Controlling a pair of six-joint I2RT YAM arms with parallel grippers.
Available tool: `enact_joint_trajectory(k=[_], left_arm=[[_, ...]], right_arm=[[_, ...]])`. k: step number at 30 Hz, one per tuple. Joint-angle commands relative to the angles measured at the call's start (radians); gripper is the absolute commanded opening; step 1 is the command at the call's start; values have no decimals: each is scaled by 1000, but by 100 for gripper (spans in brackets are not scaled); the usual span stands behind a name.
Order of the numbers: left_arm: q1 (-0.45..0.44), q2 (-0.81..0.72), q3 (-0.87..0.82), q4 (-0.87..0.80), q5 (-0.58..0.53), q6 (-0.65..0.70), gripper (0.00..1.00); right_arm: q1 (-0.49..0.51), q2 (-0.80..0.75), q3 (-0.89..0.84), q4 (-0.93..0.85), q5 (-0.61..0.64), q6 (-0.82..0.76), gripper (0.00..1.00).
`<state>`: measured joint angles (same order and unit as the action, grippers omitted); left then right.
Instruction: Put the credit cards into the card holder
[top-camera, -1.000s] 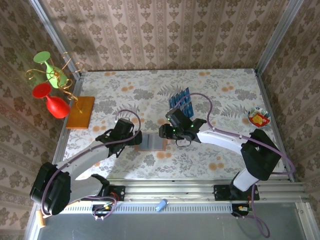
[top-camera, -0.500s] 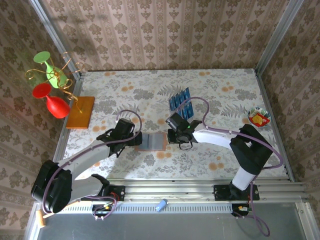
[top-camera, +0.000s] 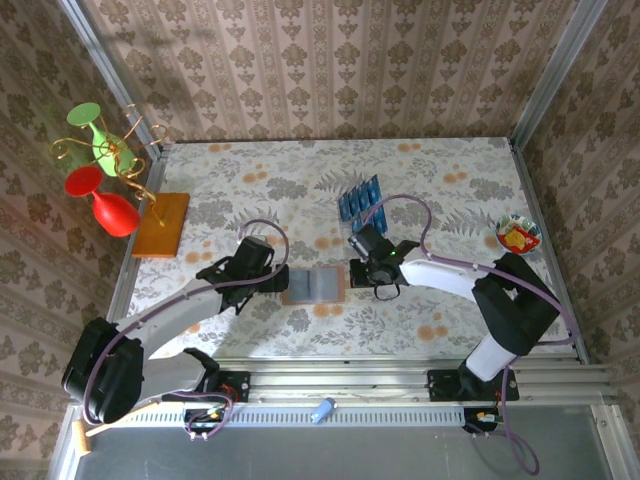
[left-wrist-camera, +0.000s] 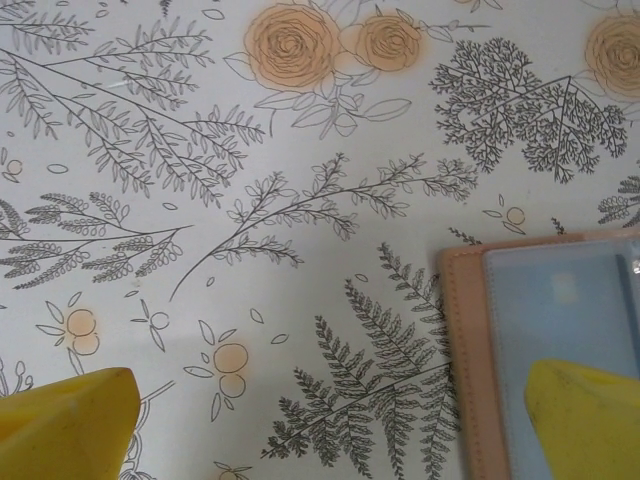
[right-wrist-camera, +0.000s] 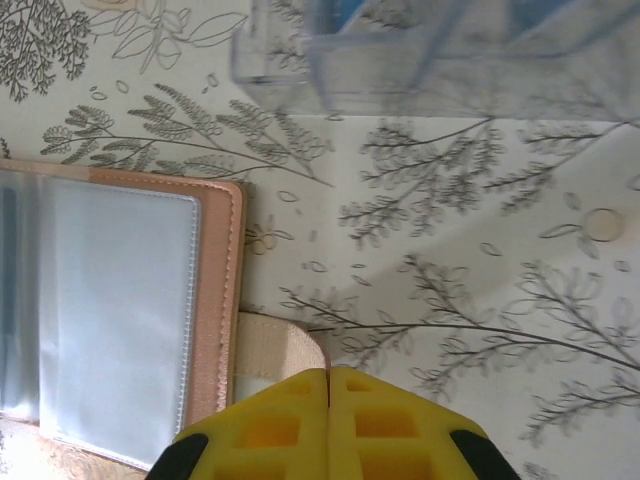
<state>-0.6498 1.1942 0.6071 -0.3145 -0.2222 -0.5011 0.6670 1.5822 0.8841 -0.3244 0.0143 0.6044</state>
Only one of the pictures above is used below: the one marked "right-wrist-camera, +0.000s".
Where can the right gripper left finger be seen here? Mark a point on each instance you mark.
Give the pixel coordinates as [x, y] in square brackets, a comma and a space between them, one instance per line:
[270, 435]

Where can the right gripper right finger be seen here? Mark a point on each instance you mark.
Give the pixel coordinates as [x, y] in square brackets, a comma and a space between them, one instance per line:
[395, 435]

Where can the pink leather card holder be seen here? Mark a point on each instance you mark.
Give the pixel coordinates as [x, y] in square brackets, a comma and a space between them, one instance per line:
[215, 250]

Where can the clear acrylic card stand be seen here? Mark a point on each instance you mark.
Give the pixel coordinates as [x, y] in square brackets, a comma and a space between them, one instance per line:
[280, 60]

